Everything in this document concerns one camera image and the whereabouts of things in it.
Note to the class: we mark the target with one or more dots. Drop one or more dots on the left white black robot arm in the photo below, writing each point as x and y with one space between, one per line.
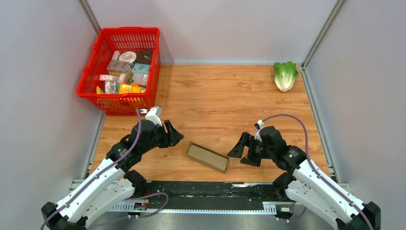
112 181

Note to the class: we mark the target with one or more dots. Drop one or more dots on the dark brown round item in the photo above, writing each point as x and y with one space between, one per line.
144 56

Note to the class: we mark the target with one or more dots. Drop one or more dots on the pink grey carton box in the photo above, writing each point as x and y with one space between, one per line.
117 66

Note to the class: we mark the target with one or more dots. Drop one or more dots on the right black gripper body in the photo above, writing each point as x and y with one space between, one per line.
265 152

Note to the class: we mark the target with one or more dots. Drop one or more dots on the red plastic shopping basket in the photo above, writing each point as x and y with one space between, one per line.
110 44

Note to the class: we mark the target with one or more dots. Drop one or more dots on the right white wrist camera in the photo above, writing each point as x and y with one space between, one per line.
258 126

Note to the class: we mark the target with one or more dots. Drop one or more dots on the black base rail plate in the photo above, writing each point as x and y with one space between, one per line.
210 197

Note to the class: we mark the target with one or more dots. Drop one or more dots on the teal small box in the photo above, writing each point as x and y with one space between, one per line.
141 68

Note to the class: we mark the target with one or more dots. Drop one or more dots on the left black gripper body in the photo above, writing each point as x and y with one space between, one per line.
160 138

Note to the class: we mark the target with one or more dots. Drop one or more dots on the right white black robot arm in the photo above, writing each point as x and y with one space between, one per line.
304 183

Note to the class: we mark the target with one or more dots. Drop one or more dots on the green lettuce head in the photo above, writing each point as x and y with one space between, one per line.
285 75

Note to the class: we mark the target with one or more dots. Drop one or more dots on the brown cardboard paper box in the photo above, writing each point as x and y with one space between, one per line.
207 157

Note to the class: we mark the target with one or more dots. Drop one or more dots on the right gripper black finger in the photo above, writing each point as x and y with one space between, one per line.
237 150
253 157

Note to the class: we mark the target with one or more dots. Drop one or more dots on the pink white small box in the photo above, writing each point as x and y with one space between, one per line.
105 77

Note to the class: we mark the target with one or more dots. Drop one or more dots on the orange yellow snack packet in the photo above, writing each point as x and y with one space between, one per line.
124 88

